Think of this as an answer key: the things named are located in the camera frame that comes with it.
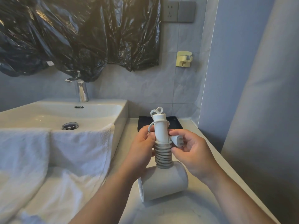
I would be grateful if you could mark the grey wall power socket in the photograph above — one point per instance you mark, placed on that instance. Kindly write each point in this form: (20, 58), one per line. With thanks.
(170, 11)

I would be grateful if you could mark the black plastic sheet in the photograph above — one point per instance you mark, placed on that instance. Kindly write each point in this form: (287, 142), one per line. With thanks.
(81, 37)

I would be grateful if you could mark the black tray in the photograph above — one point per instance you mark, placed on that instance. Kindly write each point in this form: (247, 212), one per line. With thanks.
(176, 123)

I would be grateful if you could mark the white hair dryer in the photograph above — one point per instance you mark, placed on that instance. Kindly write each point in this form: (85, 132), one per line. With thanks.
(163, 181)

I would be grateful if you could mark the white tape piece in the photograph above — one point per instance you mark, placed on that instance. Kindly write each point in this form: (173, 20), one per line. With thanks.
(50, 63)

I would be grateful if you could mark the person's right hand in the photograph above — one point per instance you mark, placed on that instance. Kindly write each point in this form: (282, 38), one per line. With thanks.
(196, 156)

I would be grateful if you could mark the person's right forearm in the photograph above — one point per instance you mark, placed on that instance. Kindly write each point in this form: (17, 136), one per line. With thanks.
(238, 200)

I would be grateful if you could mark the chrome faucet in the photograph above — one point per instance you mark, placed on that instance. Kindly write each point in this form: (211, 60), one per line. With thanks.
(83, 93)

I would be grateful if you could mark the yellow wall holder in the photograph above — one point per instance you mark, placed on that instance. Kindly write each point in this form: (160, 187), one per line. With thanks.
(181, 60)

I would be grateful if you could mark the white sink basin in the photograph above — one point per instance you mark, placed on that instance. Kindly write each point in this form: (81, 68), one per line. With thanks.
(70, 111)

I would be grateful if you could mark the person's left hand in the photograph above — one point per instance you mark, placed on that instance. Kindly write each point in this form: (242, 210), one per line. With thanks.
(140, 151)

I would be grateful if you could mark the person's left forearm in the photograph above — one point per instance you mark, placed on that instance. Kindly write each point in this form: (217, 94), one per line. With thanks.
(100, 202)

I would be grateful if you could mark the chrome sink drain plug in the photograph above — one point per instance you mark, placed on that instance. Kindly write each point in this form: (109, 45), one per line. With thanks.
(70, 125)

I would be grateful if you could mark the white shower curtain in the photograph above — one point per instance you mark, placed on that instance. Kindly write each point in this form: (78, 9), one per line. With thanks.
(268, 114)

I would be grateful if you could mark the white towel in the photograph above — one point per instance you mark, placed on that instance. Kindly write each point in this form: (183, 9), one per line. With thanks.
(46, 172)

